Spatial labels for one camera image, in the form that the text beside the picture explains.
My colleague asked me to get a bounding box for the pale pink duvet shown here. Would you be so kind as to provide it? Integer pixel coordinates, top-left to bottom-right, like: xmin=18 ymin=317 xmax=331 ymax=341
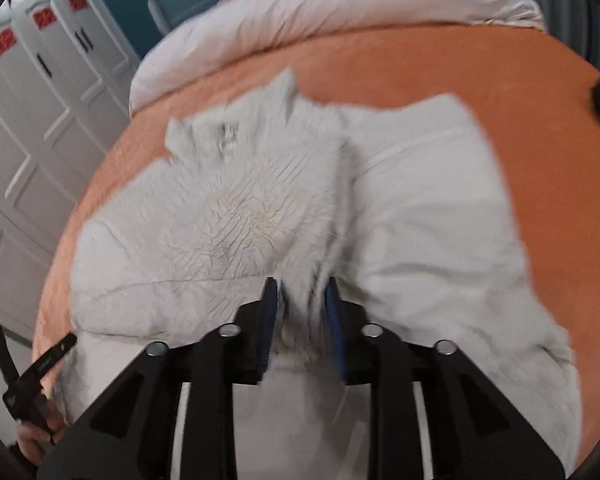
xmin=129 ymin=0 xmax=547 ymax=111

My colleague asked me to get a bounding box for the white crinkled pillowcase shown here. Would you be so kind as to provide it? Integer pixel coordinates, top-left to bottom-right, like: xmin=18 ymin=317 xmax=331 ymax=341
xmin=62 ymin=67 xmax=582 ymax=480

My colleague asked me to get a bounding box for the grey-blue curtain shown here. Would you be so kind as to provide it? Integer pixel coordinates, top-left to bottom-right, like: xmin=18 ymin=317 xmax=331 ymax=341
xmin=480 ymin=0 xmax=600 ymax=77

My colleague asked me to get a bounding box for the person's left hand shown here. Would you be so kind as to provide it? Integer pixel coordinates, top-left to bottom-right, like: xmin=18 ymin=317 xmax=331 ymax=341
xmin=14 ymin=400 xmax=70 ymax=465

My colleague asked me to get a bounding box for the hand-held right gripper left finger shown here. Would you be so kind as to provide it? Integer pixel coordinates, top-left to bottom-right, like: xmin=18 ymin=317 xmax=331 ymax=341
xmin=36 ymin=276 xmax=281 ymax=480

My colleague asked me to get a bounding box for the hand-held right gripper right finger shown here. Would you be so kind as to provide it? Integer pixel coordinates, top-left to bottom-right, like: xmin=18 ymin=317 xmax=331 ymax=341
xmin=324 ymin=276 xmax=567 ymax=480

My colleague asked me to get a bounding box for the orange plush blanket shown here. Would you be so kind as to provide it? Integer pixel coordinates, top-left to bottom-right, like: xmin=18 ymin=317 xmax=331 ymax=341
xmin=31 ymin=25 xmax=600 ymax=467

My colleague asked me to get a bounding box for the white panelled wardrobe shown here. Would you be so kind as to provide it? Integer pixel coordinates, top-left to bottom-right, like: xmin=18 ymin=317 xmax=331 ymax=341
xmin=0 ymin=0 xmax=142 ymax=343

